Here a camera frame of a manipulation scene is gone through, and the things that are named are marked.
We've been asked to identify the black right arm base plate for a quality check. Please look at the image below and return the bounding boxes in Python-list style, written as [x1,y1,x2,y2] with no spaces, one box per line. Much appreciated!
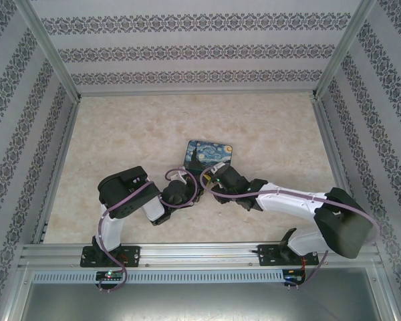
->
[257,243,317,268]

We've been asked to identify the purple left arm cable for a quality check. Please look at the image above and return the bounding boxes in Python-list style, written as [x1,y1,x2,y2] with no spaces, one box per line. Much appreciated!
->
[98,169,198,294]

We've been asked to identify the aluminium floor side rail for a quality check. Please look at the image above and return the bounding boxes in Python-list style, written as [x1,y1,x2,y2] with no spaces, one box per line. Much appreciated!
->
[312,93,368,241]
[33,95,83,247]

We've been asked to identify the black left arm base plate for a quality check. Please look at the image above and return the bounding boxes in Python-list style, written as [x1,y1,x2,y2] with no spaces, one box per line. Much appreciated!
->
[80,245,141,268]

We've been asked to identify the starry night print coaster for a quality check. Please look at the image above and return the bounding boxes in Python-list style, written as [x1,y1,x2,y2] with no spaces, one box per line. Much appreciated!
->
[182,139,235,175]

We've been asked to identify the slotted grey cable duct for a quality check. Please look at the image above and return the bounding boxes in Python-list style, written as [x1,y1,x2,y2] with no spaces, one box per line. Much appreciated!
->
[33,270,285,284]

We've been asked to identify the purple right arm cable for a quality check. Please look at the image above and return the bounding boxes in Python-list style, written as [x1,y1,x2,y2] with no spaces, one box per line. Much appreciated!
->
[200,167,382,288]

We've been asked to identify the aluminium base beam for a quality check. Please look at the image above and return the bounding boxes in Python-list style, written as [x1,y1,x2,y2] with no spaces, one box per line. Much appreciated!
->
[18,243,380,268]

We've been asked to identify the grey metal sheet panel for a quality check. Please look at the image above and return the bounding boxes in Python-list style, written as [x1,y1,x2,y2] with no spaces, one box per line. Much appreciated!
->
[19,267,398,321]

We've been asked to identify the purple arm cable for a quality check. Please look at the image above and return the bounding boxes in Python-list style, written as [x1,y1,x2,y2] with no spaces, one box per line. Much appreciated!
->
[98,169,198,294]
[200,167,382,288]

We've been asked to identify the aluminium frame post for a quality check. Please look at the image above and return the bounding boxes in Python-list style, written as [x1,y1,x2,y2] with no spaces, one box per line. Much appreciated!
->
[310,0,380,101]
[15,0,83,101]

